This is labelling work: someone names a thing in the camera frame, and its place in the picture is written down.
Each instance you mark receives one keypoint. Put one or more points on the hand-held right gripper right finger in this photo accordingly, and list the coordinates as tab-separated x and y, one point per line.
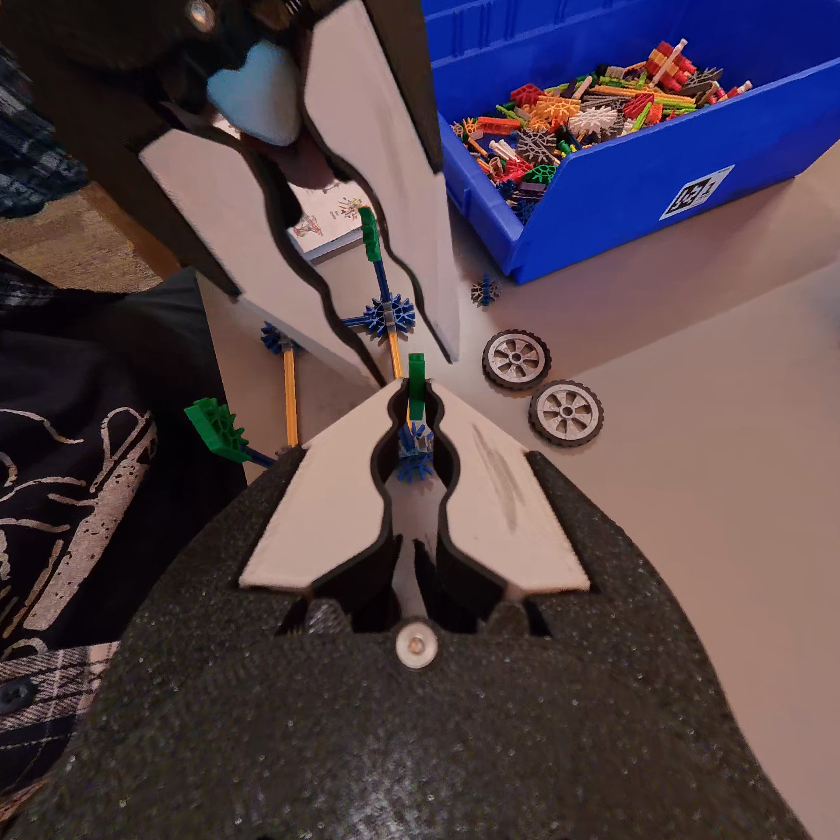
505	505

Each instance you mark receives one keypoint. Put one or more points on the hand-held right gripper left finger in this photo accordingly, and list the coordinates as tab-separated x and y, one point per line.
328	505

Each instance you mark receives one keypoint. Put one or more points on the small blue toy connector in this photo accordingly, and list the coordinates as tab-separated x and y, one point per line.
486	292

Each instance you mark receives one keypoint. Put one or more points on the blue bin with white label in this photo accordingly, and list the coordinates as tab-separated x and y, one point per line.
591	217

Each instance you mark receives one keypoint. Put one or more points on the black toy wheel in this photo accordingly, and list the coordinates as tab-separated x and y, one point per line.
516	360
566	414

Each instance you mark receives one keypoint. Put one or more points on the green toy connector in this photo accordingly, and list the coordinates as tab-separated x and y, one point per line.
370	236
217	427
416	383

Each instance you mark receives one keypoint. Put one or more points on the person's left forearm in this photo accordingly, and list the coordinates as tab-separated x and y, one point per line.
33	145

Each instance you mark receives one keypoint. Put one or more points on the pile of colourful toy pieces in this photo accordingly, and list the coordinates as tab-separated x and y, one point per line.
578	118

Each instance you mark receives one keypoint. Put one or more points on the toy instruction sheet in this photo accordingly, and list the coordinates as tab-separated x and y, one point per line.
328	217

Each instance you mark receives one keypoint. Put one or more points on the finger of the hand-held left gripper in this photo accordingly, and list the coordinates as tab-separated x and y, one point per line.
381	145
250	223

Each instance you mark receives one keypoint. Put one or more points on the blue yellow toy rod frame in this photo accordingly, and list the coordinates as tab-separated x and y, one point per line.
290	394

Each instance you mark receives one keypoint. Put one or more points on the person's dark printed shirt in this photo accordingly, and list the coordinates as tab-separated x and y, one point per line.
92	433

